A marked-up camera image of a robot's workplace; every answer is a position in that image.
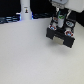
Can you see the silver and white gripper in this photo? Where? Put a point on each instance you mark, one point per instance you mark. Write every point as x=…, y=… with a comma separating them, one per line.
x=62, y=4

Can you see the black kcup holder drawer box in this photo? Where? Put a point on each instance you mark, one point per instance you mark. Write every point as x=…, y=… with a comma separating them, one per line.
x=59, y=36

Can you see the white kcup with green lid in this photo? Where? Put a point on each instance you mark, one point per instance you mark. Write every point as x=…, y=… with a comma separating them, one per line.
x=61, y=19

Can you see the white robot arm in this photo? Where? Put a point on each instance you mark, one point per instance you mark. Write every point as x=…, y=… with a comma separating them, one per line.
x=26, y=12

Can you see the kcup in drawer back right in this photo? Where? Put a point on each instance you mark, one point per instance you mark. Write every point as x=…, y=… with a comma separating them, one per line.
x=70, y=23

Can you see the kcup in drawer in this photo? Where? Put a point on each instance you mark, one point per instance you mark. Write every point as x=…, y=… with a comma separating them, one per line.
x=68, y=33
x=70, y=23
x=52, y=26

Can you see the kcup in drawer front left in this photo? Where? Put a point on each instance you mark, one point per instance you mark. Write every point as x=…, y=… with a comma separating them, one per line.
x=52, y=26

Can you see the kcup in drawer front right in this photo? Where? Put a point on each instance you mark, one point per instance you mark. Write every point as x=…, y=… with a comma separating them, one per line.
x=68, y=33

